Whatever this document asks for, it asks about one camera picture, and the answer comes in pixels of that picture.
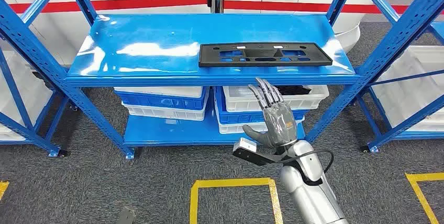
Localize blue metal shelf rack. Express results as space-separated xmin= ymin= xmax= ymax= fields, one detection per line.
xmin=0 ymin=31 xmax=70 ymax=158
xmin=0 ymin=0 xmax=444 ymax=161
xmin=357 ymin=21 xmax=444 ymax=154

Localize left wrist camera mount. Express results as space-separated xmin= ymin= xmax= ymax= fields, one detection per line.
xmin=116 ymin=206 xmax=137 ymax=224

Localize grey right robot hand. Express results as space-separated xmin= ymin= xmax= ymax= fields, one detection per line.
xmin=242 ymin=77 xmax=299 ymax=149

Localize black plastic plate bracket part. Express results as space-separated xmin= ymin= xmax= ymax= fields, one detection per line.
xmin=198 ymin=42 xmax=334 ymax=68

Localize red barrier belt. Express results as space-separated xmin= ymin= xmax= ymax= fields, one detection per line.
xmin=224 ymin=0 xmax=444 ymax=15
xmin=8 ymin=0 xmax=209 ymax=14

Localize stacked white plastic crates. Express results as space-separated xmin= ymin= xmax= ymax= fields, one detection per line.
xmin=373 ymin=46 xmax=444 ymax=133
xmin=0 ymin=50 xmax=53 ymax=142

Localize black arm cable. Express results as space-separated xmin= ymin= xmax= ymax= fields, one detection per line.
xmin=290 ymin=150 xmax=335 ymax=182

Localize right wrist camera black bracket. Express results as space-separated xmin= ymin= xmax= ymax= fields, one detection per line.
xmin=232 ymin=138 xmax=288 ymax=166

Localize black stanchion post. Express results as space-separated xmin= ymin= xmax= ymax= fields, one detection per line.
xmin=206 ymin=0 xmax=225 ymax=14

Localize black parts in crate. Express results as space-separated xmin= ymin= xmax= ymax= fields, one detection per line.
xmin=274 ymin=84 xmax=312 ymax=96

